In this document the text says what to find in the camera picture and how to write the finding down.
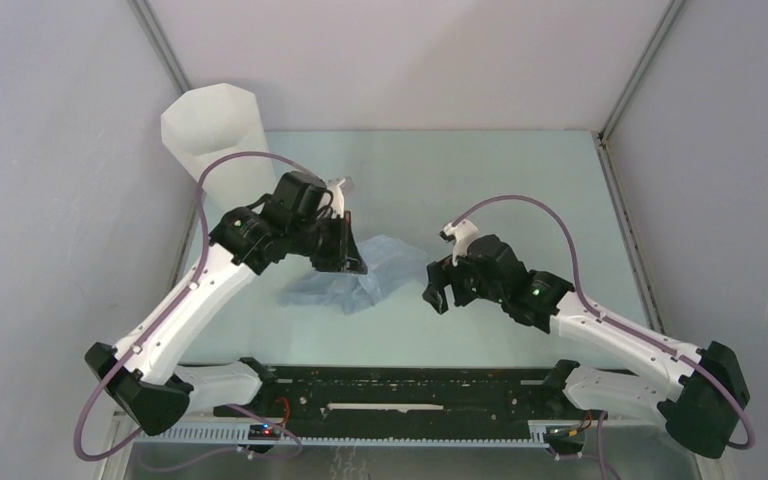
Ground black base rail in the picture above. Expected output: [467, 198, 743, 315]
[244, 365, 590, 439]

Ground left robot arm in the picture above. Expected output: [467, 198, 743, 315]
[85, 171, 367, 436]

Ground white translucent trash bin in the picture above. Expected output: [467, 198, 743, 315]
[160, 83, 277, 211]

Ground small lit circuit board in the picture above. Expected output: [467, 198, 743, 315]
[247, 424, 282, 441]

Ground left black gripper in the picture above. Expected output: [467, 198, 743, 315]
[290, 210, 367, 274]

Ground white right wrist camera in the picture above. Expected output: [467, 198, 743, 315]
[439, 219, 480, 266]

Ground white slotted cable duct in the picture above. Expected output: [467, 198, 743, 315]
[137, 422, 563, 448]

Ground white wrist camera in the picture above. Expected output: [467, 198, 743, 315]
[439, 219, 480, 266]
[320, 176, 355, 218]

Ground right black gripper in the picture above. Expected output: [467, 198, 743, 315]
[423, 251, 506, 314]

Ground blue plastic trash bag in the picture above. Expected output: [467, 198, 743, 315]
[279, 235, 430, 315]

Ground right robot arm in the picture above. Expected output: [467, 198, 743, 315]
[422, 235, 750, 459]

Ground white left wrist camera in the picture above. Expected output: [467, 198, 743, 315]
[320, 176, 355, 218]

